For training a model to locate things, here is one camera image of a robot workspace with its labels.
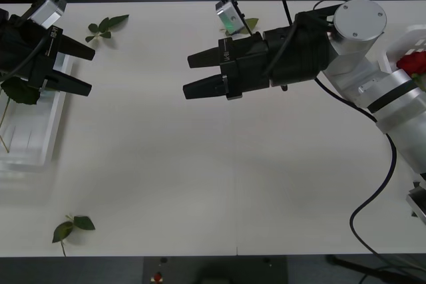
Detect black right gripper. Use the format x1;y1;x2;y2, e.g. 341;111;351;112
182;32;270;101

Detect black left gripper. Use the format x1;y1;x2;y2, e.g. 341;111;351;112
0;13;97;98

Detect red rose with green stem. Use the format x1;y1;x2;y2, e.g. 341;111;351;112
395;50;426;84

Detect pale blue flower green stem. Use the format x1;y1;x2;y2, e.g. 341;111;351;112
0;76;41;128

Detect shallow white box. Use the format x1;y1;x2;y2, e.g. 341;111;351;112
378;23;426;75
0;54;74;174

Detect black panel with red button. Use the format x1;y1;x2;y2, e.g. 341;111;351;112
142;256;289;284

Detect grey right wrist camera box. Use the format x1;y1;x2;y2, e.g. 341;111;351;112
215;0;246;36

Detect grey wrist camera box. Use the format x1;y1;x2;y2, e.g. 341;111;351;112
215;0;246;36
27;0;67;29

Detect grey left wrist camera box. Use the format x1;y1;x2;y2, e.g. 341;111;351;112
27;0;67;29

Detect thick black cable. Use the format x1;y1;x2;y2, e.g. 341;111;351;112
325;254;426;284

